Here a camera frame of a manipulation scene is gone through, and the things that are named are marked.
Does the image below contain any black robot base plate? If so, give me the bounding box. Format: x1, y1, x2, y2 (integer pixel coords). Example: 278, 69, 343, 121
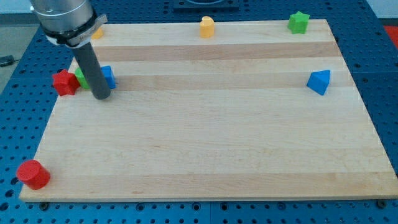
172, 0, 239, 11

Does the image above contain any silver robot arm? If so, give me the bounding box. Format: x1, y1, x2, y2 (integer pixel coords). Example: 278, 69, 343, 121
30, 0, 108, 49

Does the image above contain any yellow block behind arm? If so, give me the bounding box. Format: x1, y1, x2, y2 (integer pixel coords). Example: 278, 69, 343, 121
91, 28, 103, 39

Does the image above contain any black device on floor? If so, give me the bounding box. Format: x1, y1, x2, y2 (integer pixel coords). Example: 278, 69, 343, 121
0, 55, 15, 67

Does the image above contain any blue triangle block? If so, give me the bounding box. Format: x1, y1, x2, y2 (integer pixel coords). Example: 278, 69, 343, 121
307, 70, 331, 95

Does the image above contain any green round block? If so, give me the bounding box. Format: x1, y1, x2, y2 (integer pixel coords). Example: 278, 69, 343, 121
75, 67, 90, 90

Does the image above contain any red star block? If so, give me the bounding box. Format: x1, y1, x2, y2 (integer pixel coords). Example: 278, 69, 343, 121
52, 69, 80, 96

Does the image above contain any green star block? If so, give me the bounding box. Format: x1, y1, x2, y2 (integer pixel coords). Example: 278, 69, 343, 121
288, 11, 310, 34

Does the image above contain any red cylinder block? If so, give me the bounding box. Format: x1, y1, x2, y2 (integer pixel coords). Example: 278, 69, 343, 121
16, 160, 50, 190

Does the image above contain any wooden board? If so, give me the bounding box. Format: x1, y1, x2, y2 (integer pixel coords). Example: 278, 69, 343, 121
20, 19, 397, 202

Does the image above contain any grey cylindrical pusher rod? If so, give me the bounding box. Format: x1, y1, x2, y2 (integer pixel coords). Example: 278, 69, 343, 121
72, 42, 111, 100

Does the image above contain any blue cube block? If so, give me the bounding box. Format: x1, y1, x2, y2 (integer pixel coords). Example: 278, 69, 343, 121
101, 65, 116, 89

